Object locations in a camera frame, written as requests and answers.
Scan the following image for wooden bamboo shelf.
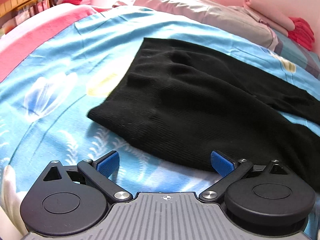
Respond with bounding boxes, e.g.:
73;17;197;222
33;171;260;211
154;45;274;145
1;0;52;36

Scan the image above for blue plaid pillow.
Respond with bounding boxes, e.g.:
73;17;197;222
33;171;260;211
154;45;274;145
274;30;320;80

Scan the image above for black ribbed pants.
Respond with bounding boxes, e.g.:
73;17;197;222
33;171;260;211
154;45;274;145
87;38;319;191

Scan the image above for grey beige pillow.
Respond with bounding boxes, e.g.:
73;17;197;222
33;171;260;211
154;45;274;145
113;0;278;51

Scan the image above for blue floral bed sheet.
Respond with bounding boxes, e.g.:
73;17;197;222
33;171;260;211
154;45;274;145
1;6;319;239

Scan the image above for pink blanket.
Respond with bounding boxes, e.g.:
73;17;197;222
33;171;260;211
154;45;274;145
1;3;111;81

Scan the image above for folded red cloth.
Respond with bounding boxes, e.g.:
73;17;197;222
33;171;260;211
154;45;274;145
288;17;315;51

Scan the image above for folded pink cloth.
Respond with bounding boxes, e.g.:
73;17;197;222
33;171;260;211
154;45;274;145
243;0;295;36

